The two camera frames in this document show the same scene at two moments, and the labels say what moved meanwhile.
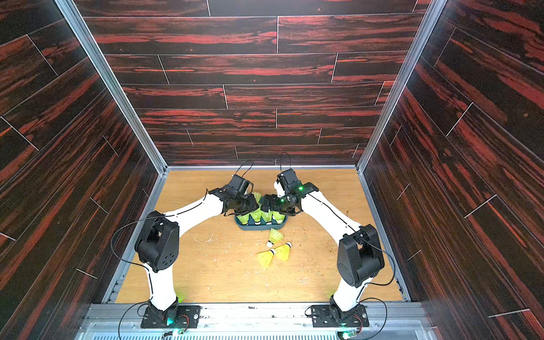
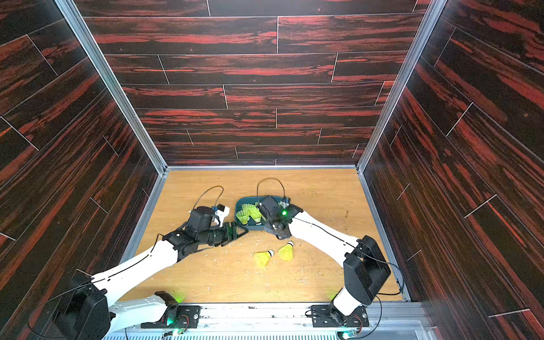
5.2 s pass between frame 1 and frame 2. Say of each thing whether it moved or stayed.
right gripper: moved
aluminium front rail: stayed
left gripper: moved
